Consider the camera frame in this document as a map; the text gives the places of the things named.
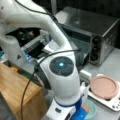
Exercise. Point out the wooden drawer cabinet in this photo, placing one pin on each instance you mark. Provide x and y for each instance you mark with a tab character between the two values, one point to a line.
12	86

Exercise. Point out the teal bowl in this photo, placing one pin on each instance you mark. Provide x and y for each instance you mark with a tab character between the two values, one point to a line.
92	110

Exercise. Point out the pink pan with white handle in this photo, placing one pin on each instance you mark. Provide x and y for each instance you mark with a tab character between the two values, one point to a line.
101	86

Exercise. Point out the blue and white gripper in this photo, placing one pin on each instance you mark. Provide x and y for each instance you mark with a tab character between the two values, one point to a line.
71	112

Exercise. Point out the white induction cooker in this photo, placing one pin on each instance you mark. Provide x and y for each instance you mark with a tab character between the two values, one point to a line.
112	103

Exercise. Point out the orange carrot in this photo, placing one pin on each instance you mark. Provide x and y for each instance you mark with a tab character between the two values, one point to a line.
86	109

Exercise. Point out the silver toaster oven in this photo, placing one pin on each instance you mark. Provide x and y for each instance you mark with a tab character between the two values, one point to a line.
101	29

